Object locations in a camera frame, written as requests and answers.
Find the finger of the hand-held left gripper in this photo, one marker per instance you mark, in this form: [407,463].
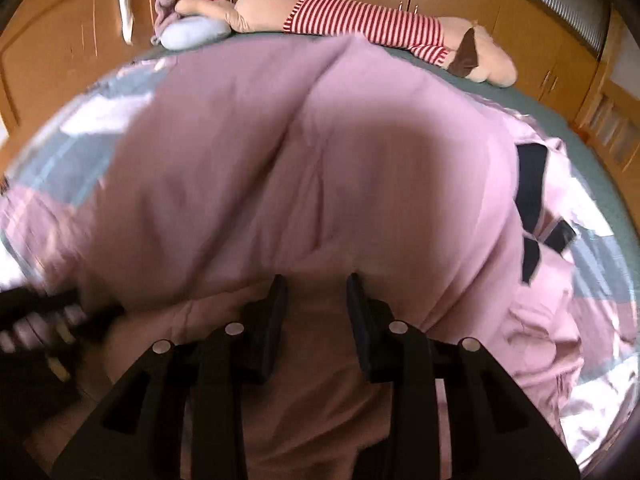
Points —
[50,310]

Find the white hanging cloth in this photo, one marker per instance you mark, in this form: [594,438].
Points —
[125,0]

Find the wooden footboard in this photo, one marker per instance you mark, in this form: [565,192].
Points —
[610,110]

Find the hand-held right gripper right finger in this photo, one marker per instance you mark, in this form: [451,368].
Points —
[365,330]

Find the light blue pillow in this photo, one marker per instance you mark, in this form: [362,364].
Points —
[190,32]

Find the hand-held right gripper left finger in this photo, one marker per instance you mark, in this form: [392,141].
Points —
[267,330]

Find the plush toy in striped shirt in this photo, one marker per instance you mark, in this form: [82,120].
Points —
[260,10]

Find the pink hooded jacket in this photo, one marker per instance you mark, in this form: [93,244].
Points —
[300,160]

